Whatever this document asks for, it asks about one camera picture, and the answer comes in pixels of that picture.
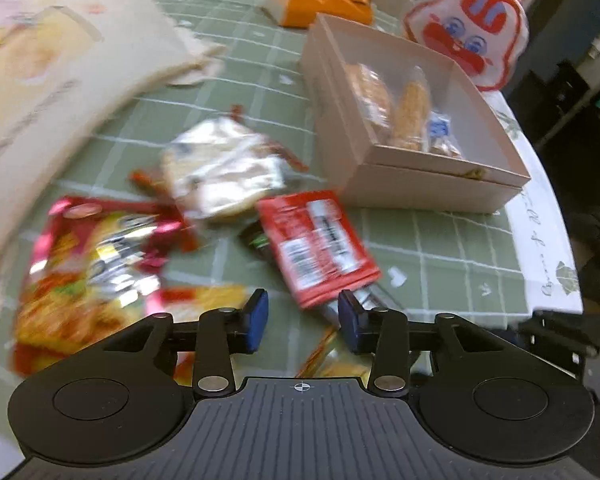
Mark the green checked tablecloth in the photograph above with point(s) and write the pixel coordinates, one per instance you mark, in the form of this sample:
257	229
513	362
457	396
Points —
430	240

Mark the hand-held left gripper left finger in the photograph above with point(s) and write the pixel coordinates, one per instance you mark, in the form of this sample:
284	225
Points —
257	320

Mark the silver red-edged snack packet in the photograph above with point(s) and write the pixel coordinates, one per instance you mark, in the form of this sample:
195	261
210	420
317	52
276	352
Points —
220	165

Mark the red wafer packet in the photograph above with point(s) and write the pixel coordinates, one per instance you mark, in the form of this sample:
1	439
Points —
315	245

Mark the red spicy snack bag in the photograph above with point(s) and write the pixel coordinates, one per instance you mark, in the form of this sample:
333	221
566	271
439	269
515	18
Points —
80	260

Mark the long biscuit clear packet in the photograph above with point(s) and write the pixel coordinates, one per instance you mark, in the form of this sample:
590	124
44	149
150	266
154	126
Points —
410	110

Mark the rabbit face bag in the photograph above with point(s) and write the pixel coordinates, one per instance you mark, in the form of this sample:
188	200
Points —
470	25

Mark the round cake clear packet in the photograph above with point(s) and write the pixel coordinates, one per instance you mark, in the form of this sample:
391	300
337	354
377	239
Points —
370	95

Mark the small clear orange packet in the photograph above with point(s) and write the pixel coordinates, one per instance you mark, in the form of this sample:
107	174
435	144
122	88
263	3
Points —
330	365

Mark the cream cartoon tote bag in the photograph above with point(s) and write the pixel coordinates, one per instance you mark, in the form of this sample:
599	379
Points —
55	85

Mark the pink cardboard box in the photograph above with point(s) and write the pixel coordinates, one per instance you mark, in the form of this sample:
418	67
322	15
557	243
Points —
405	185

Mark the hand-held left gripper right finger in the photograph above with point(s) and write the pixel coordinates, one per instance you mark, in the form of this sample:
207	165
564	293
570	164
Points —
350	325

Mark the golden yellow snack packet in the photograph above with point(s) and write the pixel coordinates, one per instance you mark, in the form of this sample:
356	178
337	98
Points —
205	297

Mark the dark chocolate packet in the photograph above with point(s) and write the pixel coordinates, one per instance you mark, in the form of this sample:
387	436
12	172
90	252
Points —
257	242

